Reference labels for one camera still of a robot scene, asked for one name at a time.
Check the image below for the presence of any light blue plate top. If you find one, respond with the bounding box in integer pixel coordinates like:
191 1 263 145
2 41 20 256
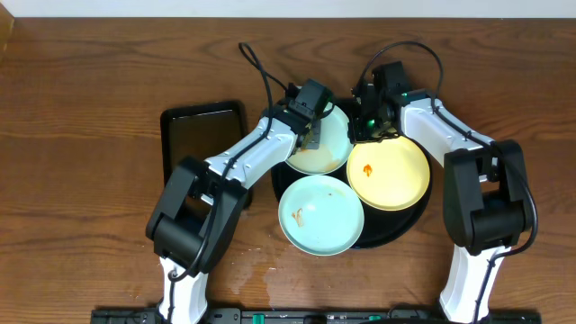
284 84 353 175

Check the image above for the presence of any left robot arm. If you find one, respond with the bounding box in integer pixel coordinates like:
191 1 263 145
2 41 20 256
145 106 333 323

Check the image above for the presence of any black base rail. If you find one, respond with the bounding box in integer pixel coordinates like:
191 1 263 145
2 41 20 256
89 306 544 324

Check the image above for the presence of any black rectangular water tray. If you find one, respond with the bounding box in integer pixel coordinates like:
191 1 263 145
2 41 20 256
160 100 248 181

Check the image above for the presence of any yellow plate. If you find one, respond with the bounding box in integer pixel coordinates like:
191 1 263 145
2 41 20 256
346 137 430 212

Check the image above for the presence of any light blue plate bottom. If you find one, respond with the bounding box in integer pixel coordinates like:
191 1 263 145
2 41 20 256
278 175 365 257

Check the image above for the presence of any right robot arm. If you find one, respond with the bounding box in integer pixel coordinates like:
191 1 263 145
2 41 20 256
350 81 538 323

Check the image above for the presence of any round black tray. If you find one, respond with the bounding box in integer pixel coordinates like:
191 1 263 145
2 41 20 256
270 96 434 250

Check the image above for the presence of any light blue plate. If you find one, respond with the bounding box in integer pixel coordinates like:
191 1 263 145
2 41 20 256
284 84 353 175
278 175 365 257

